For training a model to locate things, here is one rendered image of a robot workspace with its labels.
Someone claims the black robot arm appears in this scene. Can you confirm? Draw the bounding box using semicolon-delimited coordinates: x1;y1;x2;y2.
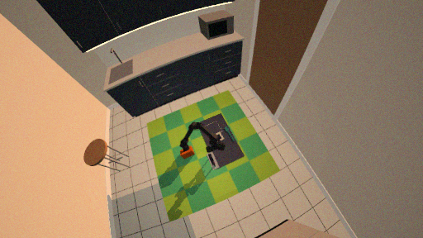
180;121;226;152

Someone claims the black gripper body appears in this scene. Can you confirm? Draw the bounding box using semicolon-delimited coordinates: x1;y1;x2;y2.
206;146;218;153

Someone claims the beige square tile with dark centre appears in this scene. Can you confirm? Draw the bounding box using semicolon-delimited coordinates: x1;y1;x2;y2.
216;132;224;141

